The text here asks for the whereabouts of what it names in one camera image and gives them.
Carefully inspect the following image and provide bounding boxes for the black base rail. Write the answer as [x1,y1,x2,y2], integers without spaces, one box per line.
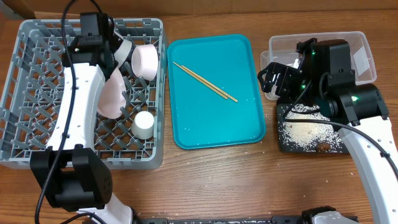
[140,215,307,224]

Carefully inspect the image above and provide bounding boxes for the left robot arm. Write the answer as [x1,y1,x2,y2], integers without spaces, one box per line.
[30,12,137,223]

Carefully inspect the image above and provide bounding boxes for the large pink plate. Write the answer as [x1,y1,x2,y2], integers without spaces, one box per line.
[97,68,126,119]

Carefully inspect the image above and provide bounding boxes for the black tray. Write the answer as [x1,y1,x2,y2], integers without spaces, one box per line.
[275,96,351,154]

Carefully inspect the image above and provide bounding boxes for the teal serving tray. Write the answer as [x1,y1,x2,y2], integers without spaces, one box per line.
[167,34,266,150]

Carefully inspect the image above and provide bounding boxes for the small pink bowl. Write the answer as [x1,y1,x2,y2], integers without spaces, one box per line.
[131,44,159,81]

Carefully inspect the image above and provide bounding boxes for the clear plastic bin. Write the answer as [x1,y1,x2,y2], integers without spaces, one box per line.
[268,31,377,85]

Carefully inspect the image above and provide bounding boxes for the brown food scrap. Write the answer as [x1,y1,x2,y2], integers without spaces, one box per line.
[317,142,331,153]

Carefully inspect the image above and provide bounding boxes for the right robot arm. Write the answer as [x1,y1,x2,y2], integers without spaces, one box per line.
[257,38,397,223]

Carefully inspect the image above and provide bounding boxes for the white cup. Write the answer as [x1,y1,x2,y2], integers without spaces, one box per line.
[131,111,155,139]

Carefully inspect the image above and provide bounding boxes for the grey dishwasher rack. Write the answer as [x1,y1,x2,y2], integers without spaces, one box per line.
[1,18,167,169]

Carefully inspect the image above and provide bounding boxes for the pile of white rice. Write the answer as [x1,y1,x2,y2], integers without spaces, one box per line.
[281,104,341,152]

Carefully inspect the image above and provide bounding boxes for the grey bowl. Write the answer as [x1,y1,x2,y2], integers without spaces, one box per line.
[114,39,132,68]

